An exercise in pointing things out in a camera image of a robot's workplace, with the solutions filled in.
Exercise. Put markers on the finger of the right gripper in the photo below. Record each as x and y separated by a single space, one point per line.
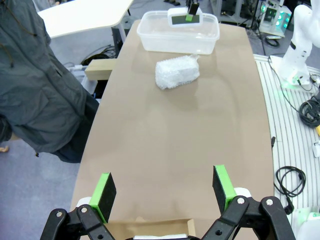
193 10

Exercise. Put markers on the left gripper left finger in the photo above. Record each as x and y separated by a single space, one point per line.
105 200

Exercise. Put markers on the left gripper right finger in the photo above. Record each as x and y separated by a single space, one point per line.
222 190

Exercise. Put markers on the unwrapped white digital clock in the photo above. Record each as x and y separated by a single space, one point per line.
180 20

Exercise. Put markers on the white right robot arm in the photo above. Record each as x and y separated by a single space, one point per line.
300 50

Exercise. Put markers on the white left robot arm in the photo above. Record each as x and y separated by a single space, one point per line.
310 221

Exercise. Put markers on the clear plastic container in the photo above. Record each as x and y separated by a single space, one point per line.
175 42

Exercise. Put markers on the open brown cardboard box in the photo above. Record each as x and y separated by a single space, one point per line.
150 227

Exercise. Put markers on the white machine with green lights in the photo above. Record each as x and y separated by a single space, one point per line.
275 17

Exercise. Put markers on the white table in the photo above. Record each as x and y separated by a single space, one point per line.
87 17

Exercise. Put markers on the plain cardboard box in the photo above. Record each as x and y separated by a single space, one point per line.
100 71

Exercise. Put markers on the person in dark grey jacket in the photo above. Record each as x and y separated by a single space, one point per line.
37 87

